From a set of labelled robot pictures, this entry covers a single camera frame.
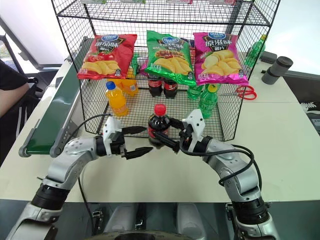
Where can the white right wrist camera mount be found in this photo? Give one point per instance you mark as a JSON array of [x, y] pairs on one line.
[[196, 120]]

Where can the green conveyor belt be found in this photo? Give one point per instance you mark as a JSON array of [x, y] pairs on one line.
[[57, 107]]

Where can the red snack packet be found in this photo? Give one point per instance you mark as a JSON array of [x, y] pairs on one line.
[[178, 1], [222, 1]]

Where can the grey box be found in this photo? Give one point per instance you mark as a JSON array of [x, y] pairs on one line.
[[268, 57]]

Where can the magenta potato chips bag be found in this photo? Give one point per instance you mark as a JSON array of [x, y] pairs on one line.
[[220, 60]]

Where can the grey rounded robot body shell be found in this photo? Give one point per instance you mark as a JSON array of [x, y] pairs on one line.
[[120, 217]]

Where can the orange soda bottle blue cap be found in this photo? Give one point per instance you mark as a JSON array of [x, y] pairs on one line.
[[117, 100]]

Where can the cola bottle with red cap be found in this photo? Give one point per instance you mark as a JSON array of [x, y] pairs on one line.
[[158, 125]]

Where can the person bare forearm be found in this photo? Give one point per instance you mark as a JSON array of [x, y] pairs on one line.
[[12, 96]]

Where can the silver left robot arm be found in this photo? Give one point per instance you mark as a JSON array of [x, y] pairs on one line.
[[70, 160]]

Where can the green soda bottle yellow label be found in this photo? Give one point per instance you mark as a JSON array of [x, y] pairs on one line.
[[208, 100]]

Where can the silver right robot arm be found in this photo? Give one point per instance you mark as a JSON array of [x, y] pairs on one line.
[[232, 170]]

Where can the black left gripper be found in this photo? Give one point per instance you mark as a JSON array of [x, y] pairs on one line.
[[117, 148]]

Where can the dark grey cylinder flask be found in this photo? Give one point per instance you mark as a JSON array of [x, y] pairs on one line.
[[276, 71]]

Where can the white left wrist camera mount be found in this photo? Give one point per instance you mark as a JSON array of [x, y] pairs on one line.
[[110, 126]]

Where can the person black clothing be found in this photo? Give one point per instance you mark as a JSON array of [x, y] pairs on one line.
[[15, 120]]

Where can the red potato chips bag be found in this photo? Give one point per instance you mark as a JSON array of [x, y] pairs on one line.
[[107, 57]]

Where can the green potato chips bag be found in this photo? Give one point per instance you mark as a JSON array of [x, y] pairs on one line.
[[170, 57]]

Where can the green snack packet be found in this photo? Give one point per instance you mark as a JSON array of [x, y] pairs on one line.
[[132, 1], [93, 1]]

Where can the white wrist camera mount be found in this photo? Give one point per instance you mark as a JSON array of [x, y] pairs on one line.
[[196, 120], [110, 126]]

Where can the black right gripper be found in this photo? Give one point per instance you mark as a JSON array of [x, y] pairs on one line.
[[186, 140]]

